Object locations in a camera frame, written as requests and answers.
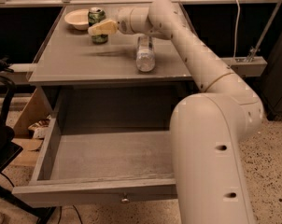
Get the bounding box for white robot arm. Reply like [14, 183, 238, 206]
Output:
[88, 0, 263, 224]

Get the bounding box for round metal drawer knob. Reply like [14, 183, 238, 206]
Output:
[121, 197, 130, 203]

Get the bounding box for grey cabinet with top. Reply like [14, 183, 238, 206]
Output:
[27, 2, 214, 114]

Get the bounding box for open grey top drawer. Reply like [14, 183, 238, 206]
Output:
[13, 93, 176, 207]

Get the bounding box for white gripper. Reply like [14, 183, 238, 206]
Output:
[88, 7, 134, 35]

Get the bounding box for black chair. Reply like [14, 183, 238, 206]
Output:
[0, 76, 55, 224]

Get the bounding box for clear plastic water bottle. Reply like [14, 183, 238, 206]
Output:
[136, 35, 155, 72]

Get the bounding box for cardboard box pieces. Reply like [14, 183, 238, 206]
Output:
[12, 88, 51, 167]

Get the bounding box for white paper bowl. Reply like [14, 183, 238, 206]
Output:
[64, 9, 89, 31]

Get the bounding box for green soda can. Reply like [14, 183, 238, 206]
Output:
[88, 7, 108, 45]

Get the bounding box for white cable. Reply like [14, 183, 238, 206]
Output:
[228, 0, 241, 67]

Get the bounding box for metal diagonal rod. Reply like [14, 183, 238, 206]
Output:
[245, 0, 282, 63]

